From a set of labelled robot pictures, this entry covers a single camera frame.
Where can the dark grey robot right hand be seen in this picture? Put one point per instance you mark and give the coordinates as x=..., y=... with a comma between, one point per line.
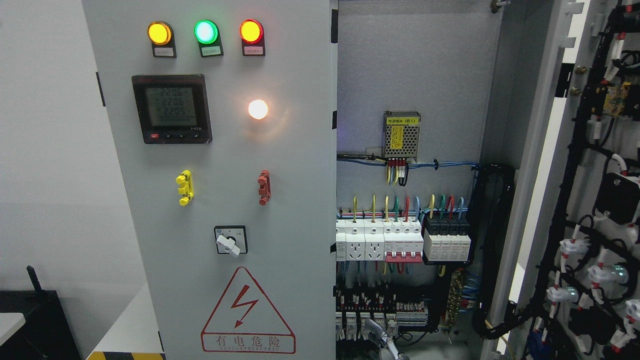
x=387, y=350

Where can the grey cabinet door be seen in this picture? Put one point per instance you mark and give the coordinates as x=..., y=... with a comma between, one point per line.
x=568, y=283
x=288, y=239

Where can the lower relay row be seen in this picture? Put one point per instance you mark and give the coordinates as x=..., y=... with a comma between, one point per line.
x=396, y=309

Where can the brass ground terminal bar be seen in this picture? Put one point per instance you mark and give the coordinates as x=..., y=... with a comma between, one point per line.
x=454, y=298

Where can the white sockets and breakers row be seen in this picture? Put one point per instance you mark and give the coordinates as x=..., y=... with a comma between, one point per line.
x=389, y=241

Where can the black white surge protector block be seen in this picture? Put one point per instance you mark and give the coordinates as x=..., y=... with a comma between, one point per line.
x=445, y=240

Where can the red electric hazard warning sticker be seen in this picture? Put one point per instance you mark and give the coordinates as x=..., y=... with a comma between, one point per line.
x=245, y=320

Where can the metal mesh power supply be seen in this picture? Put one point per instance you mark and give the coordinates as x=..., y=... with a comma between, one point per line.
x=401, y=134

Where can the white glowing indicator lamp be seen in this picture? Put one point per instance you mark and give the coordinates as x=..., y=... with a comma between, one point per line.
x=258, y=109

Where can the black digital power meter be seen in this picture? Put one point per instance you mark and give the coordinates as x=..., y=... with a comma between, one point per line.
x=172, y=108

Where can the black box with antenna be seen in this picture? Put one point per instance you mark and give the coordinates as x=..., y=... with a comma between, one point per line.
x=45, y=334

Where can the red indicator lamp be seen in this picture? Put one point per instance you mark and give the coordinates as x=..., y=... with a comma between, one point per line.
x=252, y=36

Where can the green indicator lamp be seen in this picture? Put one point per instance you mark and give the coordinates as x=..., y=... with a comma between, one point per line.
x=208, y=37

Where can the yellow indicator lamp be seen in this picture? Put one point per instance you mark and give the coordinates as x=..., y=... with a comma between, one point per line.
x=162, y=40

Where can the white rotary selector switch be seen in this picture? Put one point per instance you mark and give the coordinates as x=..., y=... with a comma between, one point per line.
x=231, y=240

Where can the red terminal post block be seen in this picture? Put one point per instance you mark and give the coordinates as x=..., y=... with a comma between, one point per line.
x=264, y=189

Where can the yellow terminal post block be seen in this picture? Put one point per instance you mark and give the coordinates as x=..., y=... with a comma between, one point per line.
x=185, y=187

